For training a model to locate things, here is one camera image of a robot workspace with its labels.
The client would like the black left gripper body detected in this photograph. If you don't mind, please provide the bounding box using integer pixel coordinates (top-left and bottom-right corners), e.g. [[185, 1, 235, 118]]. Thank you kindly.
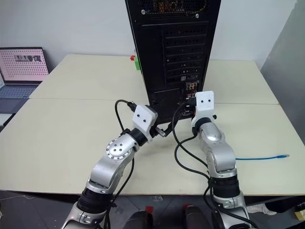
[[148, 106, 168, 139]]

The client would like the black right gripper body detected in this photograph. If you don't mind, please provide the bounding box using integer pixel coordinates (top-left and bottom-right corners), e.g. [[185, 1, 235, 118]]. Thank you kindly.
[[183, 92, 197, 118]]

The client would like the black computer tower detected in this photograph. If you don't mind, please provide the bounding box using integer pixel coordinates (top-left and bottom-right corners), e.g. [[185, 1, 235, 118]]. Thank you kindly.
[[124, 0, 222, 125]]

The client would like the dark rounded shape red mark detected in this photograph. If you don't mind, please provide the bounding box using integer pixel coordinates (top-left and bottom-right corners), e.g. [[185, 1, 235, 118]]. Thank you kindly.
[[123, 206, 156, 229]]

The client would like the grey partition panel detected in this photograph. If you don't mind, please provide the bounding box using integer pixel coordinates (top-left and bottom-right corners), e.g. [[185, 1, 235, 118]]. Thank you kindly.
[[259, 0, 305, 153]]

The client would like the white shoe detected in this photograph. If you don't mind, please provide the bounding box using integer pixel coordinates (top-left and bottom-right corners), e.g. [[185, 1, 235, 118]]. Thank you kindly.
[[246, 202, 277, 215]]

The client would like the open grey laptop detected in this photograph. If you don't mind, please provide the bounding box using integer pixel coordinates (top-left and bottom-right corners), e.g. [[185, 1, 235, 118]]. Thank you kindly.
[[0, 46, 50, 114]]

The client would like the cardboard box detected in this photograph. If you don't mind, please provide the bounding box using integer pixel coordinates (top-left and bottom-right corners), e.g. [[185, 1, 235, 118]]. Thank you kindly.
[[294, 209, 305, 222]]

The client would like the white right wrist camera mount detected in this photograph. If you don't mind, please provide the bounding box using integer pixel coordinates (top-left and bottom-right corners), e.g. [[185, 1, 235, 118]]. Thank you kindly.
[[191, 90, 216, 127]]

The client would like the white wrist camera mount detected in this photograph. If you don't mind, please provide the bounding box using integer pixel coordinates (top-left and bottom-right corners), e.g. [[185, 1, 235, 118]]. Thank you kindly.
[[191, 90, 216, 127], [132, 104, 159, 144]]

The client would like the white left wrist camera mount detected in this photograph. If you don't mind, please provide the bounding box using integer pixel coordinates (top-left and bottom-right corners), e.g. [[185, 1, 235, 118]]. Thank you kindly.
[[132, 104, 159, 144]]

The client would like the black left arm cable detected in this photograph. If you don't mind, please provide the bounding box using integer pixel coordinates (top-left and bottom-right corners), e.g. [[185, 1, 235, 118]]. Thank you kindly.
[[102, 99, 137, 229]]

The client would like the blue ethernet cable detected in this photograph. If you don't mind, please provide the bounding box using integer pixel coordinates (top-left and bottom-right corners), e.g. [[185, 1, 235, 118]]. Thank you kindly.
[[235, 154, 290, 161]]

